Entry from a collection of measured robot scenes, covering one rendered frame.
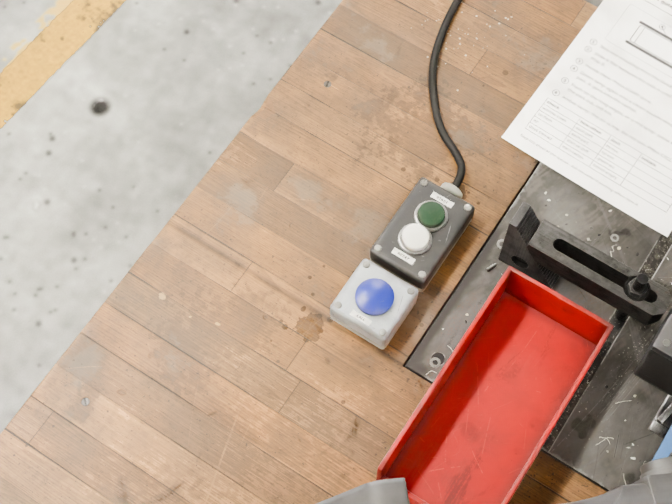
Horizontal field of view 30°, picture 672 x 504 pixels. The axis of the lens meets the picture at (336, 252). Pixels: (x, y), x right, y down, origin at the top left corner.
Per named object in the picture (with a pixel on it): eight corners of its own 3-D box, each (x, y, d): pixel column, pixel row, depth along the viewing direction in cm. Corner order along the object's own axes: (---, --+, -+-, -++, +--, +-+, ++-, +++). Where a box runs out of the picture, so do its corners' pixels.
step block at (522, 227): (497, 259, 133) (509, 223, 125) (511, 238, 134) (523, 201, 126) (550, 290, 132) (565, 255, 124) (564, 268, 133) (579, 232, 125)
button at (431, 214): (411, 224, 133) (412, 216, 131) (425, 204, 134) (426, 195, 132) (434, 238, 132) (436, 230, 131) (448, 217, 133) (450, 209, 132)
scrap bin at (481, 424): (374, 483, 123) (377, 467, 118) (502, 287, 132) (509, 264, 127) (480, 550, 121) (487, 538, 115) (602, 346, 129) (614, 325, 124)
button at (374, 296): (347, 307, 129) (347, 300, 127) (368, 277, 130) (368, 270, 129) (380, 327, 128) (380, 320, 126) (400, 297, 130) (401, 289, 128)
